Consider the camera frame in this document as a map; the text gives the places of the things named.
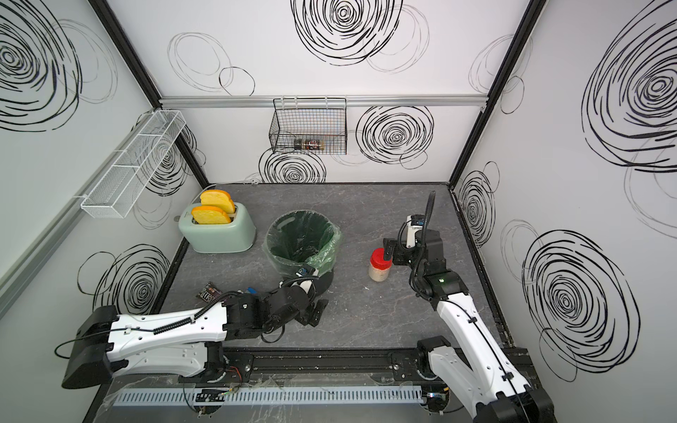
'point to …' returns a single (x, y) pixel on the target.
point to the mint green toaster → (237, 236)
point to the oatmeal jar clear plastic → (379, 275)
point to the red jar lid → (377, 260)
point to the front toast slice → (210, 215)
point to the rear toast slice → (218, 198)
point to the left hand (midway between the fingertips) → (317, 297)
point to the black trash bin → (298, 240)
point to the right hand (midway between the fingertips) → (400, 241)
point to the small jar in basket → (301, 144)
